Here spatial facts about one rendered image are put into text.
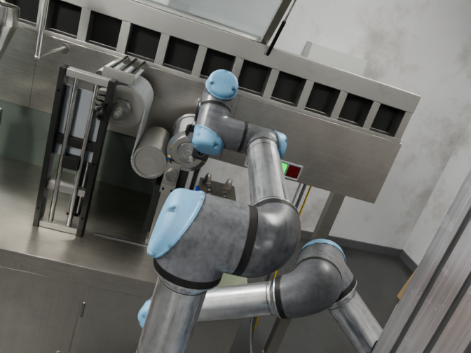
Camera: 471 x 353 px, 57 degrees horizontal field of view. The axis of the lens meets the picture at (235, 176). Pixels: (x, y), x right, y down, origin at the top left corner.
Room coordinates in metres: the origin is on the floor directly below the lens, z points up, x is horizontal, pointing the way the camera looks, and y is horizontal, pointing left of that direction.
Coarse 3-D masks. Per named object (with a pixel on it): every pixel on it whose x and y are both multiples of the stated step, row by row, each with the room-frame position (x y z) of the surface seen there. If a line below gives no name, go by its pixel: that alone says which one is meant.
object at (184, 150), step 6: (180, 144) 1.43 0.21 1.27; (186, 144) 1.42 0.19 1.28; (192, 144) 1.42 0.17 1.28; (180, 150) 1.42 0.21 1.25; (186, 150) 1.43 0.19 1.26; (192, 150) 1.43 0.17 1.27; (180, 156) 1.42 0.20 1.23; (186, 156) 1.43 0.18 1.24; (192, 156) 1.43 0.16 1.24; (186, 162) 1.42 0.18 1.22
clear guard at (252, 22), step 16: (144, 0) 1.74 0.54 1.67; (160, 0) 1.73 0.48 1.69; (176, 0) 1.71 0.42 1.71; (192, 0) 1.70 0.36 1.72; (208, 0) 1.69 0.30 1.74; (224, 0) 1.67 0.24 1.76; (240, 0) 1.66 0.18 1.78; (256, 0) 1.65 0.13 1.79; (272, 0) 1.64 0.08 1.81; (192, 16) 1.77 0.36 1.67; (208, 16) 1.76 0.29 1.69; (224, 16) 1.74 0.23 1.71; (240, 16) 1.73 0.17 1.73; (256, 16) 1.72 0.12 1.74; (272, 16) 1.70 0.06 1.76; (240, 32) 1.81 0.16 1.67; (256, 32) 1.79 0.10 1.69
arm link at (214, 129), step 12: (204, 108) 1.00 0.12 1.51; (216, 108) 1.00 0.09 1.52; (228, 108) 1.02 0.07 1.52; (204, 120) 0.98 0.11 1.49; (216, 120) 0.98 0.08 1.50; (228, 120) 1.00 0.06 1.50; (240, 120) 1.02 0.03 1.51; (204, 132) 0.96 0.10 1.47; (216, 132) 0.97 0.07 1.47; (228, 132) 0.98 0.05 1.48; (240, 132) 0.99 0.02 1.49; (204, 144) 0.95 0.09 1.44; (216, 144) 0.96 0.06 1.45; (228, 144) 0.98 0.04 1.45
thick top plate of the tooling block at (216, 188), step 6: (210, 186) 1.76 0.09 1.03; (216, 186) 1.77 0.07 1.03; (222, 186) 1.79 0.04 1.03; (210, 192) 1.69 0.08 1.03; (216, 192) 1.71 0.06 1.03; (222, 192) 1.73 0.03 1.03; (228, 192) 1.75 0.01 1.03; (234, 192) 1.77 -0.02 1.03; (228, 198) 1.69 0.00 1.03; (234, 198) 1.71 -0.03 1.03
